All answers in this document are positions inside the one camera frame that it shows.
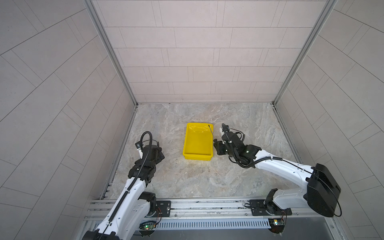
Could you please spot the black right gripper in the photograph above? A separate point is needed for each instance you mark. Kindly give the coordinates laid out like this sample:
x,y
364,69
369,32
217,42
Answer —
x,y
218,144

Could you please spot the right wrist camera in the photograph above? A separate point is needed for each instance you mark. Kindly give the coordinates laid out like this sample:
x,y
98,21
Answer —
x,y
232,135

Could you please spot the aluminium corner post right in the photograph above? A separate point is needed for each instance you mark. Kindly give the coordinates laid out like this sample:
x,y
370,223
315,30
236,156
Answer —
x,y
324,15

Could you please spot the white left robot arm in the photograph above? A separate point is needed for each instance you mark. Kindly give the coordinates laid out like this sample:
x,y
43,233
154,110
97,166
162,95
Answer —
x,y
134,203

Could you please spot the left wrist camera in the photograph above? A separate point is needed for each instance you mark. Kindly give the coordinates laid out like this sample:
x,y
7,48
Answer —
x,y
146,144

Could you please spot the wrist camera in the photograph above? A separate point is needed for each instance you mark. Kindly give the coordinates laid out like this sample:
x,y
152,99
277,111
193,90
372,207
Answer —
x,y
232,135
146,144

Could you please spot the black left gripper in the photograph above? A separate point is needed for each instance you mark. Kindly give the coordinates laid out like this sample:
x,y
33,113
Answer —
x,y
158,157

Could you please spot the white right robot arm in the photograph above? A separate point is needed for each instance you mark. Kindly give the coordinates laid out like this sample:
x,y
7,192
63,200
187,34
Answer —
x,y
317,188

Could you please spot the aluminium corner post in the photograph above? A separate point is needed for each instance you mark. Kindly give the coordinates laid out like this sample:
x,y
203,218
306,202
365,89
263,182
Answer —
x,y
108,46
324,15

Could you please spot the yellow plastic bin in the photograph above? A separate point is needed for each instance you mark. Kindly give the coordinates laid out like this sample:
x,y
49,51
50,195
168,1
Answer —
x,y
198,142

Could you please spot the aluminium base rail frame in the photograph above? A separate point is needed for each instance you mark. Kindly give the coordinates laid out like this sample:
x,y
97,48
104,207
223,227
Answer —
x,y
199,214

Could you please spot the aluminium corner post left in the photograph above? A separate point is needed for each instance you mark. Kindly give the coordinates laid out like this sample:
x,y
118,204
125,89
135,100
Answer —
x,y
108,46

